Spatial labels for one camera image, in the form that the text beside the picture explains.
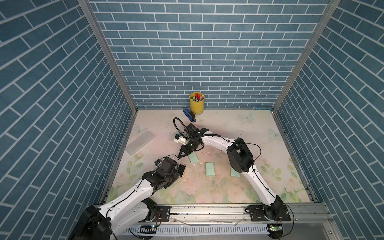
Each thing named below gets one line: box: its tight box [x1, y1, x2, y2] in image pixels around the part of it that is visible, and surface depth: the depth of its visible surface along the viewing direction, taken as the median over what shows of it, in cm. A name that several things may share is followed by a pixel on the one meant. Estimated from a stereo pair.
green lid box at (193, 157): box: [188, 151, 199, 164], surface depth 94 cm
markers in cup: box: [191, 93, 204, 102], surface depth 114 cm
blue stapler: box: [182, 108, 197, 123], surface depth 116 cm
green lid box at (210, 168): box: [205, 162, 216, 177], surface depth 88 cm
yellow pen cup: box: [189, 91, 205, 116], surface depth 114 cm
